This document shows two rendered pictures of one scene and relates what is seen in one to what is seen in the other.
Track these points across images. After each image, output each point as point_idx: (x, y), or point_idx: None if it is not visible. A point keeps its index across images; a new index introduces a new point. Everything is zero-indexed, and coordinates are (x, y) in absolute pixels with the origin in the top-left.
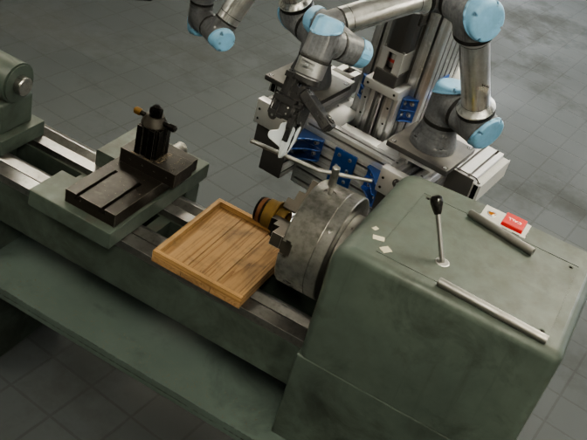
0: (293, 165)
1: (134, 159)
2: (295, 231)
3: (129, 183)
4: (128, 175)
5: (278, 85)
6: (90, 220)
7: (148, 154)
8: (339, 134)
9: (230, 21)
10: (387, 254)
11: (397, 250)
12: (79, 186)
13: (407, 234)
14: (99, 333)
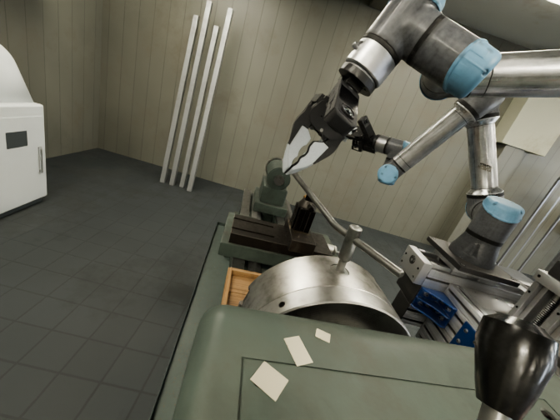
0: (422, 323)
1: (287, 226)
2: (260, 282)
3: (268, 232)
4: (275, 232)
5: (433, 245)
6: (225, 232)
7: (292, 223)
8: (474, 310)
9: (398, 161)
10: (252, 391)
11: (297, 415)
12: (242, 217)
13: (386, 416)
14: (200, 317)
